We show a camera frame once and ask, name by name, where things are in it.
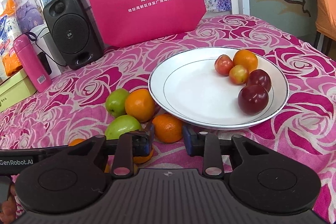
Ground dark red plum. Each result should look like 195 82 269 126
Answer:
238 85 269 115
246 69 272 92

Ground red yellow small fruit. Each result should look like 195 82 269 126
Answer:
229 65 249 85

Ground large front orange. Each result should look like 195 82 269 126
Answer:
233 50 259 72

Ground red tomato-like fruit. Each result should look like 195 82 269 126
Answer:
214 55 234 76

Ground yellow orange mandarin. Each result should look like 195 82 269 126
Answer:
68 138 85 146

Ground light green cardboard box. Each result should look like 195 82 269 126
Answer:
0 69 37 112

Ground small orange centre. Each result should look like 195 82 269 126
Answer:
133 148 154 164

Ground green apple near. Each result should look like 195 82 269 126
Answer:
105 115 142 140

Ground green apple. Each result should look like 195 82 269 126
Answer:
105 88 130 118
105 115 142 140

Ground green apple far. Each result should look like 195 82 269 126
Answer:
105 88 130 118

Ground orange beside far apple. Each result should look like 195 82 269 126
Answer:
125 89 155 123

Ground orange under plate edge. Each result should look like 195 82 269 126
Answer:
152 114 183 143

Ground pink thermos bottle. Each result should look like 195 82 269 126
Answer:
13 32 52 93

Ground white ceramic plate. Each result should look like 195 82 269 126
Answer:
148 47 290 130

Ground white box behind bottle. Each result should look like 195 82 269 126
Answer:
31 24 67 79

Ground orange white snack bag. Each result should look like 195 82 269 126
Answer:
1 0 22 77

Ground black speaker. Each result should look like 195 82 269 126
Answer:
43 0 104 70

